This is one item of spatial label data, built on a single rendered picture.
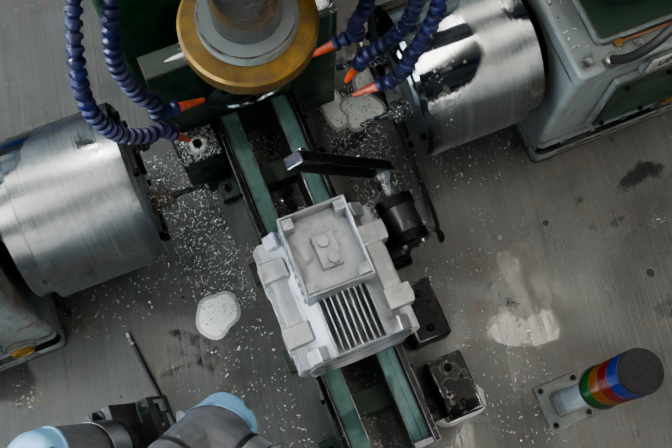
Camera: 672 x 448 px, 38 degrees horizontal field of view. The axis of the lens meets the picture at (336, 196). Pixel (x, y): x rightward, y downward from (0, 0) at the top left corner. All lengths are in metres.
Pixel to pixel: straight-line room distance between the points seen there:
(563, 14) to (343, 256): 0.48
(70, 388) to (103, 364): 0.07
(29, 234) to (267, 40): 0.44
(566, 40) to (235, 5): 0.55
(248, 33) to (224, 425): 0.46
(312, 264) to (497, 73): 0.39
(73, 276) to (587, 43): 0.81
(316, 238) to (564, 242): 0.55
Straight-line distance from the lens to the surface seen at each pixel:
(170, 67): 1.46
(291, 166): 1.33
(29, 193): 1.41
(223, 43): 1.23
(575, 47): 1.49
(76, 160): 1.41
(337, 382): 1.55
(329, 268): 1.37
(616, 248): 1.78
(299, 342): 1.40
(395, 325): 1.40
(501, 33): 1.47
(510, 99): 1.50
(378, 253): 1.44
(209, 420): 1.13
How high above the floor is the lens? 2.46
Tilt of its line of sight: 73 degrees down
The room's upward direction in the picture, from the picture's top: 3 degrees clockwise
